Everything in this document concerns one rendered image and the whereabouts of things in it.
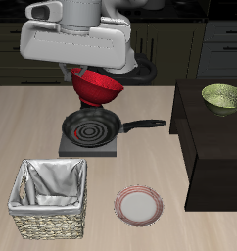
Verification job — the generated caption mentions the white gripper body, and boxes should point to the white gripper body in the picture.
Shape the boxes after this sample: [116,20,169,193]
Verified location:
[19,16,134,71]

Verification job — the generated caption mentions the red bowl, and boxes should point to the red bowl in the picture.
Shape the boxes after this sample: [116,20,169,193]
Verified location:
[71,67,125,108]

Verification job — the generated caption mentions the wicker basket with white liner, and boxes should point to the wicker basket with white liner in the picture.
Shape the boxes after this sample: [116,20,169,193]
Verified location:
[6,158,89,241]

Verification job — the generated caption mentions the green bowl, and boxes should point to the green bowl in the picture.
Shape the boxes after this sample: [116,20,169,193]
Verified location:
[201,83,237,118]

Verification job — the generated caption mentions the black frying pan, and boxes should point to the black frying pan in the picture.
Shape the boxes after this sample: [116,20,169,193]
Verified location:
[61,107,167,149]

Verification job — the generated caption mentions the dark grey stove plate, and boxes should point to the dark grey stove plate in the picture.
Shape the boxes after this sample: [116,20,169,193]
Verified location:
[58,129,118,158]

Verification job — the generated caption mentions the dark kitchen cupboards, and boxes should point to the dark kitchen cupboards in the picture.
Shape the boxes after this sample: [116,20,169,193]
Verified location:
[0,0,237,87]

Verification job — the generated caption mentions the white plate with red rings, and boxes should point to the white plate with red rings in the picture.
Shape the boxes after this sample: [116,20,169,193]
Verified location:
[113,184,165,227]

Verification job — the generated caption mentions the dark wooden cabinet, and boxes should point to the dark wooden cabinet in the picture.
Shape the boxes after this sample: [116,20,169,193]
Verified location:
[168,78,237,213]

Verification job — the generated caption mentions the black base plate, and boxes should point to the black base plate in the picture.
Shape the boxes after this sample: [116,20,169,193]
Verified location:
[104,53,158,86]

